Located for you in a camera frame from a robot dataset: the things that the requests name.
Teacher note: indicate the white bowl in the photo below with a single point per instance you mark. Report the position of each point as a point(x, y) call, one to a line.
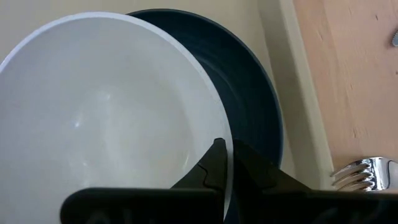
point(93, 109)

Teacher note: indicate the beige plastic tray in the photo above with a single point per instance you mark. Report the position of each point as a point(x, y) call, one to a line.
point(289, 77)

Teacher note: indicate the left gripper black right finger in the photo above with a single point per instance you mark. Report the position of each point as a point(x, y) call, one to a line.
point(258, 186)

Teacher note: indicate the dark blue plate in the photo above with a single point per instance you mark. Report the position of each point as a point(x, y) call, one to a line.
point(242, 77)

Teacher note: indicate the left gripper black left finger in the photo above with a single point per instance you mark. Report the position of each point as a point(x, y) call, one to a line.
point(211, 174)

